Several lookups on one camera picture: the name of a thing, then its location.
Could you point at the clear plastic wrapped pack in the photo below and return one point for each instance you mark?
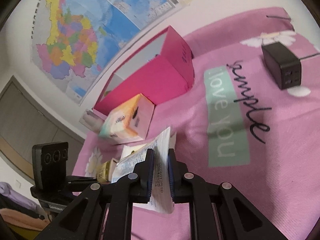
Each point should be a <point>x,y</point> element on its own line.
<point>92,121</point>

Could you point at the world map poster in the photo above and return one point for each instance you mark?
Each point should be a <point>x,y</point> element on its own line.
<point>75,41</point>

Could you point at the pink open storage box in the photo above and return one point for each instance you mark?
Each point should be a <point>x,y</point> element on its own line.
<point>161,70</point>

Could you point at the black power adapter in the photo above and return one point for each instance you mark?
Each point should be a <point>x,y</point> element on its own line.
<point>283,65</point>

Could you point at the black camera module on gripper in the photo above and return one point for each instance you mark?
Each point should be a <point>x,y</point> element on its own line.
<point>49,165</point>

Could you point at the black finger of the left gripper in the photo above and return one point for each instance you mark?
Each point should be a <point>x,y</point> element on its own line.
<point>217,211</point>
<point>102,211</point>

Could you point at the pink floral bed cover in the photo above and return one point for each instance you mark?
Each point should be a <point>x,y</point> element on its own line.
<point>236,125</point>

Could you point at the yellow white snack packet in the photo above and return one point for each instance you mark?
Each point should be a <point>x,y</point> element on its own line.
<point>105,171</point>

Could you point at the grey cabinet door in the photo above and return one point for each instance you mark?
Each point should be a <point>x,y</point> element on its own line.
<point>25,123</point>

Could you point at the white blue printed sachet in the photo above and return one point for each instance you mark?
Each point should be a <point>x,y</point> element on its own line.
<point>160,200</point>

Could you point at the pastel tissue pack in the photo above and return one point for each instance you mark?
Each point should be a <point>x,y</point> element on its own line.
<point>129,122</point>

